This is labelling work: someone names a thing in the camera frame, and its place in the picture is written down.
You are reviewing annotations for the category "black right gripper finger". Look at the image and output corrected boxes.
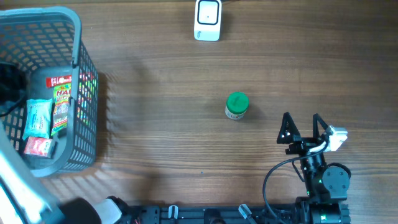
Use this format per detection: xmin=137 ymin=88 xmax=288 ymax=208
xmin=277 ymin=112 xmax=301 ymax=144
xmin=312 ymin=113 xmax=330 ymax=139

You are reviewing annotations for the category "green lid white jar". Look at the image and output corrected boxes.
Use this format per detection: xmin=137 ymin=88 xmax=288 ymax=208
xmin=224 ymin=92 xmax=249 ymax=120

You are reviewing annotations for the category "green gummy candy bag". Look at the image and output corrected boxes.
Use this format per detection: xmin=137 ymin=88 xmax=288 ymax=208
xmin=51 ymin=83 xmax=72 ymax=136

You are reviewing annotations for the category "red coffee stick sachet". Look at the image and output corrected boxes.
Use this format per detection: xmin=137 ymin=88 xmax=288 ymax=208
xmin=46 ymin=75 xmax=72 ymax=88

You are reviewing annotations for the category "light teal tissue pack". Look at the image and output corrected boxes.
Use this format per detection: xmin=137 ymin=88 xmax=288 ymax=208
xmin=22 ymin=99 xmax=53 ymax=141

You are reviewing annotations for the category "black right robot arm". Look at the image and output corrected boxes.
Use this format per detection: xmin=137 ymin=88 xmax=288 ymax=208
xmin=277 ymin=112 xmax=351 ymax=224

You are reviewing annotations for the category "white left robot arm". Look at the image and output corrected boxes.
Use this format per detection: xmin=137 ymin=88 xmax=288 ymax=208
xmin=1 ymin=125 xmax=123 ymax=224

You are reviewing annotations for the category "white barcode scanner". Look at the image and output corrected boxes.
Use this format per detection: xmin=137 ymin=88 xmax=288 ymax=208
xmin=194 ymin=0 xmax=222 ymax=42

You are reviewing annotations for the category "red snack packet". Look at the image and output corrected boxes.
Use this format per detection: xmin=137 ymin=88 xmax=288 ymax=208
xmin=24 ymin=136 xmax=55 ymax=158

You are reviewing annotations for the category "grey plastic shopping basket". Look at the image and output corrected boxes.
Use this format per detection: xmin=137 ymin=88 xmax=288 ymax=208
xmin=1 ymin=7 xmax=99 ymax=177

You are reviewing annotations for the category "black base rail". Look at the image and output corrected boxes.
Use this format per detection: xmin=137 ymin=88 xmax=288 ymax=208
xmin=124 ymin=203 xmax=351 ymax=224

